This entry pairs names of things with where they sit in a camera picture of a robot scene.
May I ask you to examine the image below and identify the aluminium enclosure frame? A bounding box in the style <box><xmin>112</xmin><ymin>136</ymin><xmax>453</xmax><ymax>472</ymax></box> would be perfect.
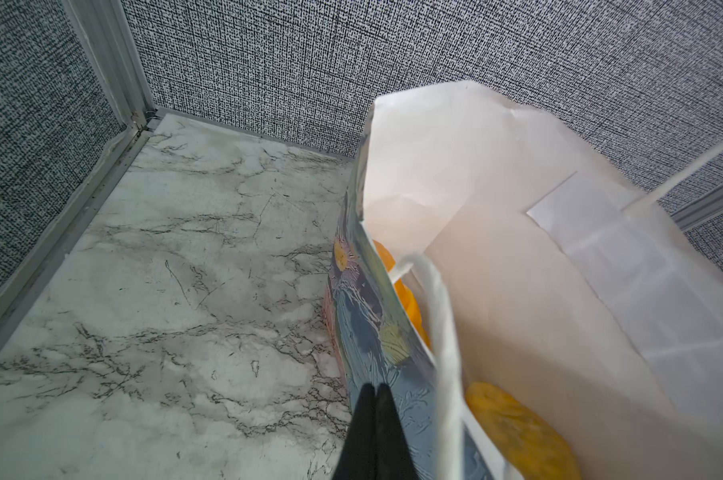
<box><xmin>0</xmin><ymin>1</ymin><xmax>723</xmax><ymax>360</ymax></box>

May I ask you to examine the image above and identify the floral white paper bag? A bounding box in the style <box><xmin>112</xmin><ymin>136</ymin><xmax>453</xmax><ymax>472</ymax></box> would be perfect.
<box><xmin>324</xmin><ymin>81</ymin><xmax>723</xmax><ymax>479</ymax></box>

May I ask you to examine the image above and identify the fake croissant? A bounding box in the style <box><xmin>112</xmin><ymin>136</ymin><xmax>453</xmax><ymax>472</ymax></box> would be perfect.
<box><xmin>465</xmin><ymin>382</ymin><xmax>581</xmax><ymax>479</ymax></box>

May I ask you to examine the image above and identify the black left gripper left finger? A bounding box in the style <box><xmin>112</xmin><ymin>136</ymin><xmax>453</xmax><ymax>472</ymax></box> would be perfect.
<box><xmin>332</xmin><ymin>383</ymin><xmax>377</xmax><ymax>480</ymax></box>

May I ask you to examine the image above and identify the long fake bread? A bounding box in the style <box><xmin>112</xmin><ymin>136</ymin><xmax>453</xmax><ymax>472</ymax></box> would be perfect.
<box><xmin>373</xmin><ymin>240</ymin><xmax>431</xmax><ymax>347</ymax></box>

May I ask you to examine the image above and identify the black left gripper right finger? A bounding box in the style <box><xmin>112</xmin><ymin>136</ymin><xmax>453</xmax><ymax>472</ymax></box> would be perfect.
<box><xmin>375</xmin><ymin>384</ymin><xmax>419</xmax><ymax>480</ymax></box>

